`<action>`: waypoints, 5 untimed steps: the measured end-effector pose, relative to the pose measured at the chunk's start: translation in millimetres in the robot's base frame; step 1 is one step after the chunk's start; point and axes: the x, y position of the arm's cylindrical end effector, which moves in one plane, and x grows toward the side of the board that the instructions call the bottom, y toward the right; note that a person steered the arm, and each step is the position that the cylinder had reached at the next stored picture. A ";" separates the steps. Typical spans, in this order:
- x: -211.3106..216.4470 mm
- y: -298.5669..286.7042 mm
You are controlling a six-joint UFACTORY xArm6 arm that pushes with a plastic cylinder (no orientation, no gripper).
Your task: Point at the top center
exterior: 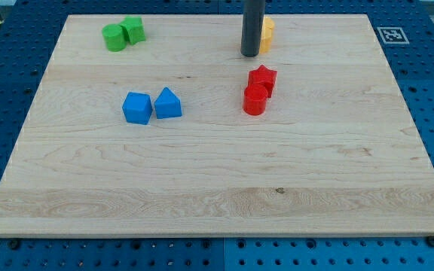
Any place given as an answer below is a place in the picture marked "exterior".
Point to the red star block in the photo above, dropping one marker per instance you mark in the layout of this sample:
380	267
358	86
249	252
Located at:
265	77

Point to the white fiducial marker tag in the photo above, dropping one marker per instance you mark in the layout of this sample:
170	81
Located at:
392	35

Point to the dark grey cylindrical pointer rod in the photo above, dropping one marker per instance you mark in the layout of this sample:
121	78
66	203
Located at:
253	15

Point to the light wooden board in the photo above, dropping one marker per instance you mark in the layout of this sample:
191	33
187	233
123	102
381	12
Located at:
335	154

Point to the green cylinder block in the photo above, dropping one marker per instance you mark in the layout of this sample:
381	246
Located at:
113	35

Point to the green star block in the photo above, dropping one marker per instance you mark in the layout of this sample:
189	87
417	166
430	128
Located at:
133	29

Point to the red cylinder block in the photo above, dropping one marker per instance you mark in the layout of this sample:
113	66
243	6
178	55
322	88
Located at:
255	99

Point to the blue cube block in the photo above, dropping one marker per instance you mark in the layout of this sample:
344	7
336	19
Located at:
137	108

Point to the blue triangular prism block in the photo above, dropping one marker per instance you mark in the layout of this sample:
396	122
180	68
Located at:
167	104

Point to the yellow block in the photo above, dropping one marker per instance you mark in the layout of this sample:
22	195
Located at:
266	34

